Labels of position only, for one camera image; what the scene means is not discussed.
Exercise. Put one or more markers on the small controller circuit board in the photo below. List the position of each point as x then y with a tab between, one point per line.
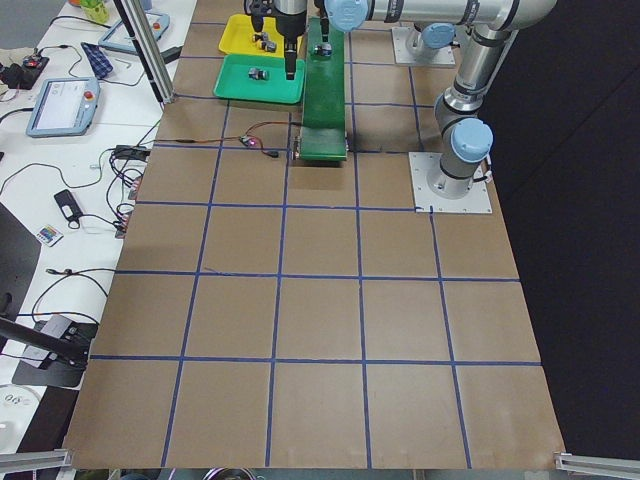
250	141

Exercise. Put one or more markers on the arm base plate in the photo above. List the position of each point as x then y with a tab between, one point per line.
444	59
436	192

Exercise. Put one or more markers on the blue plaid cloth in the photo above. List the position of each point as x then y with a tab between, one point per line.
98	61

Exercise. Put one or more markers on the yellow push button switch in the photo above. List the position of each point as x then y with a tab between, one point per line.
261	37

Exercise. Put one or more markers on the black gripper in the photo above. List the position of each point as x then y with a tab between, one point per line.
288	26
324	29

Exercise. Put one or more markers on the aluminium frame post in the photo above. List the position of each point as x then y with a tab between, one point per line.
136	23

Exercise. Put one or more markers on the green plastic tray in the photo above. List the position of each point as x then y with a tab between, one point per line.
234	83

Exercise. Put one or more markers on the green push button switch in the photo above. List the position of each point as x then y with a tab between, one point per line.
258	74

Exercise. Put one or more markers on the green conveyor belt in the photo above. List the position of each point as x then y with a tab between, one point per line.
322	134

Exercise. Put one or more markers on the yellow plastic tray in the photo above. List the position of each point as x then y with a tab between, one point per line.
238	37

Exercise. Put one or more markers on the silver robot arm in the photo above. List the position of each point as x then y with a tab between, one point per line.
422	40
466	139

